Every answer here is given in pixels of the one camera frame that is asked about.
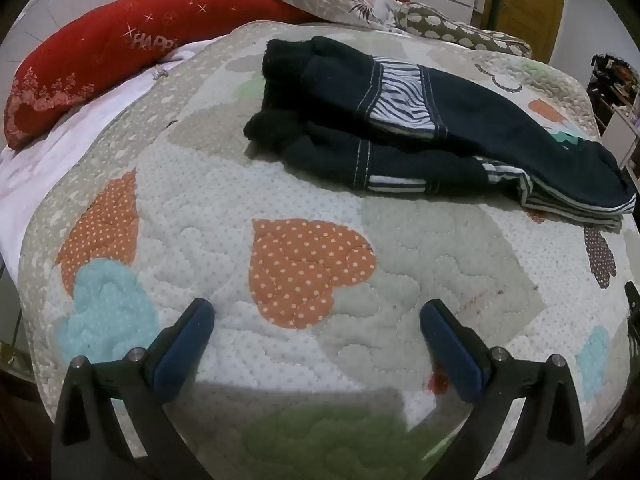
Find long red pillow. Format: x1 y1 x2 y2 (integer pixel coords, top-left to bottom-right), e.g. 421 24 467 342
4 0 321 150

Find olive cloud patterned pillow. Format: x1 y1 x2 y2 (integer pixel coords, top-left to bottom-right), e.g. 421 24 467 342
400 2 533 58

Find wooden door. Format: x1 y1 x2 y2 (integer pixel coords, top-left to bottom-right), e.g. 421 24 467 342
492 0 568 66

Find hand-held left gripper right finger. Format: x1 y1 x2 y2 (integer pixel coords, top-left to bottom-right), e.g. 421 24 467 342
420 299 587 480

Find cluttered white shelf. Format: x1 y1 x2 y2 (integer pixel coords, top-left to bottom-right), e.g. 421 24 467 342
585 52 640 171

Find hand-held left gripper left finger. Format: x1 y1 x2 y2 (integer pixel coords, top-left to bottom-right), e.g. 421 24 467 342
51 298 216 480

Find pink bed sheet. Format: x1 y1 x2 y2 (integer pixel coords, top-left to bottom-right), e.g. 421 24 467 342
0 35 221 271

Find heart patterned quilt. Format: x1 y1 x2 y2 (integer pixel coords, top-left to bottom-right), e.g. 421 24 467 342
20 20 640 466

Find dark pants with striped trim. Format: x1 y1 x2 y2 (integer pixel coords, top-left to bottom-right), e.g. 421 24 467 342
243 36 637 221

